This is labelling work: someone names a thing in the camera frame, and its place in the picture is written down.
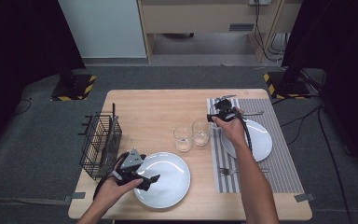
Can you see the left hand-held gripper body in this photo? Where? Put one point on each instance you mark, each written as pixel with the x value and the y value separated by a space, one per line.
pixel 130 160

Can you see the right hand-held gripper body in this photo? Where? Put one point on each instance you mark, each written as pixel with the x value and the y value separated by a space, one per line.
pixel 227 105

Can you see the white plate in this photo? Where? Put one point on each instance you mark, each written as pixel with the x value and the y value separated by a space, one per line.
pixel 261 140
pixel 167 183

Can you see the steel table knife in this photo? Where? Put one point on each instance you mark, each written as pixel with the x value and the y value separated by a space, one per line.
pixel 253 113

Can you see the steel fork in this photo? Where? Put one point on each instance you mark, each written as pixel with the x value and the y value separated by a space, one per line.
pixel 227 171

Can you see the person's right hand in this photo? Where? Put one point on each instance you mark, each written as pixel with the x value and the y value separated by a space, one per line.
pixel 233 130

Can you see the person's left hand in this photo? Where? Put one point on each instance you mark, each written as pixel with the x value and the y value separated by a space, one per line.
pixel 112 196

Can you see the grey tape piece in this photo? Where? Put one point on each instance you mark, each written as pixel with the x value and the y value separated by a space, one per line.
pixel 304 197
pixel 78 195

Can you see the black yellow striped stand base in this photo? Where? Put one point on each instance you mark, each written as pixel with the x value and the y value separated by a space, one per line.
pixel 74 88
pixel 287 87

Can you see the dark oval object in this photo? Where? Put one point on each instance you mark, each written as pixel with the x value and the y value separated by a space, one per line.
pixel 177 35

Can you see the wooden desk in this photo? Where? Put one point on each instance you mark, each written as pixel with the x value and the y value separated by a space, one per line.
pixel 199 18

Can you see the striped placemat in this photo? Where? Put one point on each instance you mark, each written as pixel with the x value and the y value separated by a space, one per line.
pixel 289 174

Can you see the white power strip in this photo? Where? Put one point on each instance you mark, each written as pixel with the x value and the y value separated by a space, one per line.
pixel 259 2

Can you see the black curtain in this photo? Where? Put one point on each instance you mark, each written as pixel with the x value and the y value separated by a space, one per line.
pixel 18 46
pixel 338 46

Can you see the white panel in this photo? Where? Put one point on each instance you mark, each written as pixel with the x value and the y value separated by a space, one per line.
pixel 102 28

